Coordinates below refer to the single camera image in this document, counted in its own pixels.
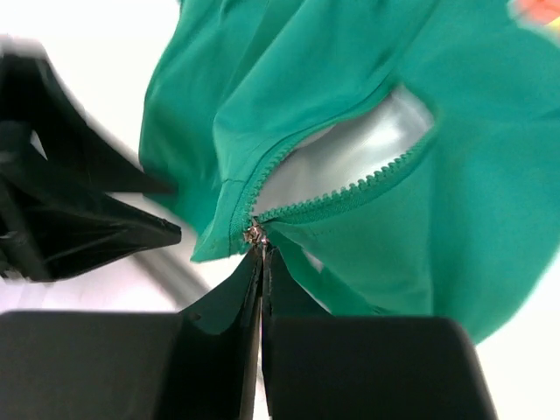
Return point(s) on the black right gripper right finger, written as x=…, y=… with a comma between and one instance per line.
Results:
x=319, y=366

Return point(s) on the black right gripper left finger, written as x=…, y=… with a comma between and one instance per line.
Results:
x=199, y=363

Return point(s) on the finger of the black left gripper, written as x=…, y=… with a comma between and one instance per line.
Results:
x=52, y=236
x=33, y=94

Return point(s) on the green jacket with white lining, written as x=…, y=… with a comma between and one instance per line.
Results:
x=403, y=156

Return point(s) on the aluminium table front rail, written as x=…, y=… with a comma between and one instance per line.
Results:
x=176, y=279

